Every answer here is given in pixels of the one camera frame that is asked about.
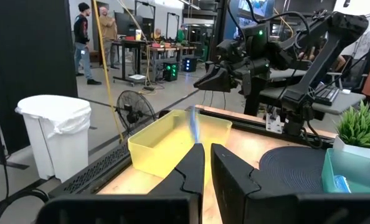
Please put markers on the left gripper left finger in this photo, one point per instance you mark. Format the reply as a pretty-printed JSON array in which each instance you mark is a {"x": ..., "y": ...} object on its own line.
[{"x": 194, "y": 174}]

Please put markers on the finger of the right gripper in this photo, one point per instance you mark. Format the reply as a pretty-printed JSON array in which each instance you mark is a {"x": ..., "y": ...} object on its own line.
[
  {"x": 216, "y": 79},
  {"x": 209, "y": 66}
]

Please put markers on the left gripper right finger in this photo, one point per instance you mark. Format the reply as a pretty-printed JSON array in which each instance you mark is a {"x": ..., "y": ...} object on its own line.
[{"x": 235, "y": 193}]

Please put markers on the blue white granola bar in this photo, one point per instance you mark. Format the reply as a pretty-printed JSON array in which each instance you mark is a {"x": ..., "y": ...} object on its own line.
[{"x": 194, "y": 127}]

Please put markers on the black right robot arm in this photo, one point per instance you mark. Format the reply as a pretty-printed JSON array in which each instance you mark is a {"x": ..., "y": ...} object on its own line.
[{"x": 322, "y": 62}]

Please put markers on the computer with blue lights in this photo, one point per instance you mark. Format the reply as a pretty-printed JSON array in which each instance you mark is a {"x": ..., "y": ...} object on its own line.
[{"x": 189, "y": 64}]

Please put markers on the computer with green lights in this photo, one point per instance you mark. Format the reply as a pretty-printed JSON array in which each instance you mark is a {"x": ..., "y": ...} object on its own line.
[{"x": 171, "y": 71}]

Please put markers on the person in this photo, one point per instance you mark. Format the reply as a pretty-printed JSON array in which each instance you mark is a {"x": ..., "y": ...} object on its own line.
[
  {"x": 81, "y": 31},
  {"x": 340, "y": 62},
  {"x": 108, "y": 31},
  {"x": 181, "y": 33},
  {"x": 156, "y": 35}
]

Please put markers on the yellow translucent plastic bin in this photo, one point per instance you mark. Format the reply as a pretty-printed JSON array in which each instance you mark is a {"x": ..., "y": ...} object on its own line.
[{"x": 160, "y": 146}]

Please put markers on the dark round woven placemat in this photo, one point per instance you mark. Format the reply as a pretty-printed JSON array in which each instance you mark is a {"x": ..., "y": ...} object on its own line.
[{"x": 291, "y": 168}]

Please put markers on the black standing desk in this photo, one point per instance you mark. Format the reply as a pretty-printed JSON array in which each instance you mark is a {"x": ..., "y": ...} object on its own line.
[{"x": 130, "y": 43}]

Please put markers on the black floor fan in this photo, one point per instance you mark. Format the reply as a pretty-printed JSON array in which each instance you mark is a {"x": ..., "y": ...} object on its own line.
[{"x": 135, "y": 112}]

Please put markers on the black monitor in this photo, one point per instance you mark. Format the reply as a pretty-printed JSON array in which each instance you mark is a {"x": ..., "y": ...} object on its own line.
[{"x": 126, "y": 23}]

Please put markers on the black backlit keyboard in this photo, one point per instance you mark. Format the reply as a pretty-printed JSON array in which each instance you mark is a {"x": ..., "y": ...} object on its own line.
[{"x": 326, "y": 95}]

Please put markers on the black perforated metal case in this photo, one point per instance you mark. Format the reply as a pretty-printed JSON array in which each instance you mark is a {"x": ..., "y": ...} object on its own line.
[{"x": 91, "y": 174}]

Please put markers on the grey desk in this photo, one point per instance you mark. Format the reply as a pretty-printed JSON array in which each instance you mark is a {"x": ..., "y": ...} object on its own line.
[{"x": 344, "y": 102}]

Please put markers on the teal translucent plastic bin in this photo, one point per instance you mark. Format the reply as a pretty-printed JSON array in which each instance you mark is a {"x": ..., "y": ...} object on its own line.
[{"x": 359, "y": 174}]

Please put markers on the small green potted plant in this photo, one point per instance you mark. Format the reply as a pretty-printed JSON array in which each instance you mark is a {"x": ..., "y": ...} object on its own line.
[{"x": 359, "y": 127}]

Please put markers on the white trash bin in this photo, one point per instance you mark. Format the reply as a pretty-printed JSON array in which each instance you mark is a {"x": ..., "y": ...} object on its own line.
[{"x": 57, "y": 140}]

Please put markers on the black partition panel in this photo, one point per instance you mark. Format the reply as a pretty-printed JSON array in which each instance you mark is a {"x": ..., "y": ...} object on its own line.
[{"x": 29, "y": 62}]

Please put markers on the black aluminium table frame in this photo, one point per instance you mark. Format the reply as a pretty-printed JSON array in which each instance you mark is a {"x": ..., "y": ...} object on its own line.
[{"x": 253, "y": 124}]

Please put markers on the white metal bracket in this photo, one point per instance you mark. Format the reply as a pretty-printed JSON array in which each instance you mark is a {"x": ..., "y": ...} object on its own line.
[{"x": 273, "y": 124}]

